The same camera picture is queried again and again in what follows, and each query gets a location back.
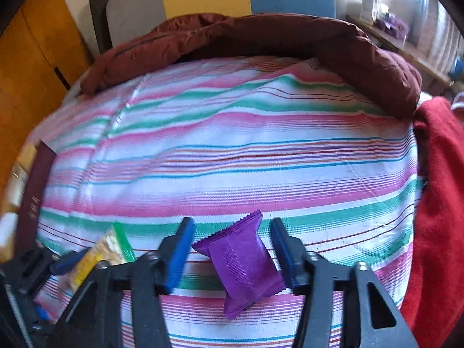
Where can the maroon puffer jacket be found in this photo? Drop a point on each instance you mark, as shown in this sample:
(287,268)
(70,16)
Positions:
(384,77)

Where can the red blanket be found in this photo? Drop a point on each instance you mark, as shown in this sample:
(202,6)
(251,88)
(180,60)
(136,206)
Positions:
(433,302)

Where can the striped bed sheet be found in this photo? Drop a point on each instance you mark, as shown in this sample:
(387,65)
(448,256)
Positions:
(219,139)

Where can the cracker packet green edge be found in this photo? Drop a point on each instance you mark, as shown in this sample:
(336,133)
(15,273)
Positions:
(113,247)

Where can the wooden side desk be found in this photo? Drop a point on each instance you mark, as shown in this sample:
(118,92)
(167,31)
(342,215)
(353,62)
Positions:
(405,49)

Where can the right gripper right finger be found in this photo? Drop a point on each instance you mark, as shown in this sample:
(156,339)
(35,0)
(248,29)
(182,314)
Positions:
(370,317)

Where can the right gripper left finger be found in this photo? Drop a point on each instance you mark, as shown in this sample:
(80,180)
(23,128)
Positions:
(93,316)

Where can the wooden wardrobe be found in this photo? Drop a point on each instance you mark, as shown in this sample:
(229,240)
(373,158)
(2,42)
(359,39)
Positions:
(42,55)

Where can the purple tissue box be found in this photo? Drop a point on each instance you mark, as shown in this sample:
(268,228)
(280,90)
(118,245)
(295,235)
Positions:
(396,29)

